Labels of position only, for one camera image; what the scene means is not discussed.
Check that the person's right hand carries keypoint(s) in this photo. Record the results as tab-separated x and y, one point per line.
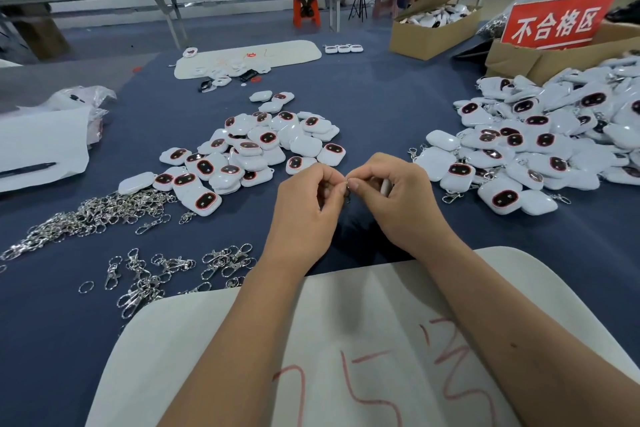
405	207

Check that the person's left hand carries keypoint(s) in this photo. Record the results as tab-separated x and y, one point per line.
302	219

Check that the white tag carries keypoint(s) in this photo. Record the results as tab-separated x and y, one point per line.
385	187

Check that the person's right forearm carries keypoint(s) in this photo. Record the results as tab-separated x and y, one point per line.
525	342

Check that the person's left forearm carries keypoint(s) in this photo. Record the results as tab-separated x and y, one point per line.
230	357

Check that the white foam board red marks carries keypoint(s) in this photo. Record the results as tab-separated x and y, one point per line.
370	327

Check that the open cardboard box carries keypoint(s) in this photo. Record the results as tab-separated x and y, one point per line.
427	43

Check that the small white plastic part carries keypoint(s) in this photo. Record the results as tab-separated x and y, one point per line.
357	47
344	48
331	48

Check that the long white foam board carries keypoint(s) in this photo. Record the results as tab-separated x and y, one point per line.
290	51

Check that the flat brown cardboard box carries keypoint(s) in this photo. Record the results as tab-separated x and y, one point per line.
525	63

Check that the red plastic stool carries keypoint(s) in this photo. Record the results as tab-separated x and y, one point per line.
306	13

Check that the black tripod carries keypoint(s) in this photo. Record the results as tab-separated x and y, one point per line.
357	1

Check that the red sign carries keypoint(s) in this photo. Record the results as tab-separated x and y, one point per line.
560	21

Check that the white paper sheet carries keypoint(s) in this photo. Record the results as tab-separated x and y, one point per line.
42	141

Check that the black pen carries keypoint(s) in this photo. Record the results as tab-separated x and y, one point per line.
25	169

